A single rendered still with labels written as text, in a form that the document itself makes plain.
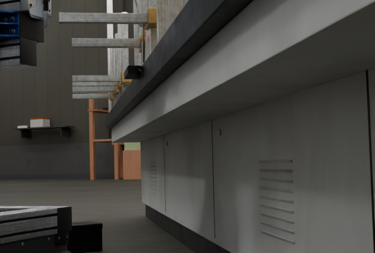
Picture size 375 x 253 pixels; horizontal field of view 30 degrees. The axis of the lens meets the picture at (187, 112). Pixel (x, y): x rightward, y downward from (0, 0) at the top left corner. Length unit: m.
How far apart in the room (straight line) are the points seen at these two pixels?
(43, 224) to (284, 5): 1.67
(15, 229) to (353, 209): 1.35
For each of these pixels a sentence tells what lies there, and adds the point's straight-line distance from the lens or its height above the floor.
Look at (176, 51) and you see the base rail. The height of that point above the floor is 0.62.
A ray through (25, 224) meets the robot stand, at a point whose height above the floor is 0.19.
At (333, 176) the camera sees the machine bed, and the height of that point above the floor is 0.35.
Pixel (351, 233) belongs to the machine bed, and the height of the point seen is 0.25.
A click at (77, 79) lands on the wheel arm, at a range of 3.46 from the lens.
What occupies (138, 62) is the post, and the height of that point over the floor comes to 0.78.
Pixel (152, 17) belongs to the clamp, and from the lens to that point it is 2.22.
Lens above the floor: 0.38
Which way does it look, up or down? 4 degrees up
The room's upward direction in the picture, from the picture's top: 1 degrees counter-clockwise
